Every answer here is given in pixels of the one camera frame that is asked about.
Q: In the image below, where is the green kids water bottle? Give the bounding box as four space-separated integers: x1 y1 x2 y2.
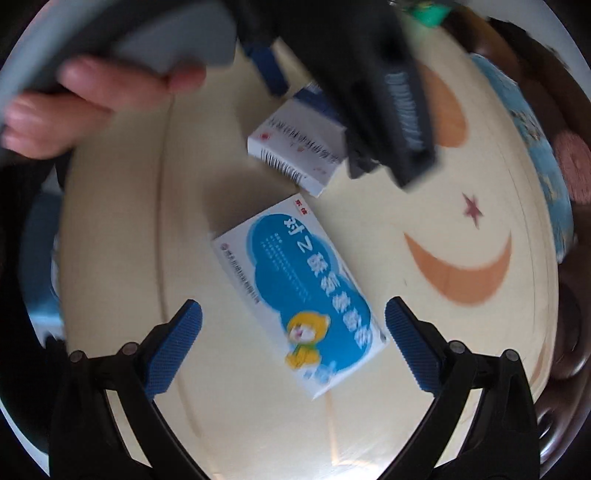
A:
411 0 451 28

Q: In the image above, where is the blue printed sofa cover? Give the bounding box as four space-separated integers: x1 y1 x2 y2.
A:
468 53 575 264

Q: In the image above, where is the person's left hand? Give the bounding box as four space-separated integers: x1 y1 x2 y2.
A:
4 55 207 160

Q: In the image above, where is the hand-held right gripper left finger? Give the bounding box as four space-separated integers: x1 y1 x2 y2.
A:
48 298 204 480

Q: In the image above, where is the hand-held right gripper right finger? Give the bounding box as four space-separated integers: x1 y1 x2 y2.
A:
383 296 541 480

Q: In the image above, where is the small white box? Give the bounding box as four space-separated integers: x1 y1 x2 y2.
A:
247 83 349 198

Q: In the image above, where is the round pink knitted cushion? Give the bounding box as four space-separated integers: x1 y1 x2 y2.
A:
554 131 591 206

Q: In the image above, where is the brown leather sofa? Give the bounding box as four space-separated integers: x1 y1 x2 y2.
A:
457 9 591 462

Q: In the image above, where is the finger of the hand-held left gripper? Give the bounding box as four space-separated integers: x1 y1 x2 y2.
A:
322 27 438 188
244 41 290 97

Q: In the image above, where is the blue medicine box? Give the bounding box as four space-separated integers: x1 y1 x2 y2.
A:
211 195 391 401

